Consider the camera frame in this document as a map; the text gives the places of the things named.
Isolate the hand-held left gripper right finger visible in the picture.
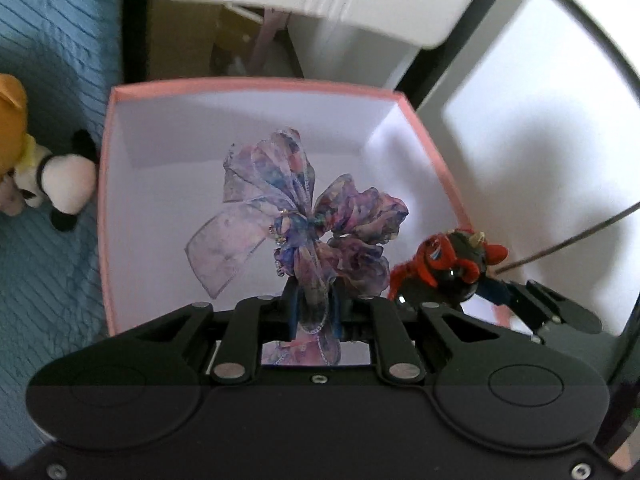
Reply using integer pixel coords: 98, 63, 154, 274
331, 284, 502, 384

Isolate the black white plush toy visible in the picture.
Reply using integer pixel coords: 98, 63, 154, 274
12, 129, 98, 233

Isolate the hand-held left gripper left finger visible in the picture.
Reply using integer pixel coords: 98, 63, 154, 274
134, 279, 302, 387

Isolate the red black devil toy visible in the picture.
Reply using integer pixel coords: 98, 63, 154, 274
387, 227, 511, 311

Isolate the thin black cable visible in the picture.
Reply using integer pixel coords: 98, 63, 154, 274
494, 202, 640, 276

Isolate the blue quilted bedspread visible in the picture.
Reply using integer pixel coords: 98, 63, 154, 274
0, 0, 125, 467

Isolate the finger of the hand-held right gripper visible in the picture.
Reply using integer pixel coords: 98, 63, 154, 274
480, 278, 603, 336

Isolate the white cabinet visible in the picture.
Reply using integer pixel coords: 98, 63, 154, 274
286, 12, 422, 92

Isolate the purple floral bow scrunchie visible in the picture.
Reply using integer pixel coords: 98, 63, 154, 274
185, 129, 410, 366

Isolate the pink box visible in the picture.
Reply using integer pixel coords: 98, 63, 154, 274
97, 77, 508, 342

